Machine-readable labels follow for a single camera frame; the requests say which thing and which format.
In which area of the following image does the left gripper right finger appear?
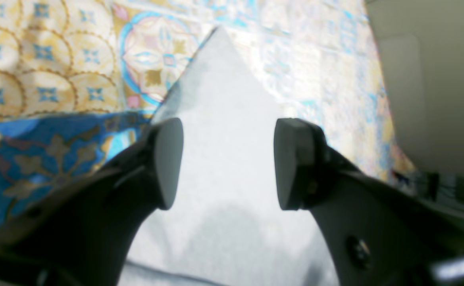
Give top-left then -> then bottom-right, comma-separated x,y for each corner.
273,118 -> 464,286

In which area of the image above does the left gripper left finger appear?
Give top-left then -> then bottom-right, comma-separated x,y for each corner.
0,118 -> 183,286

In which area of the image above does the grey T-shirt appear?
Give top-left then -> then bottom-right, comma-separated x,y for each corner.
119,27 -> 339,286

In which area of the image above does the patterned tile tablecloth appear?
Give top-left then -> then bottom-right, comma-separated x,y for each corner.
0,0 -> 415,225

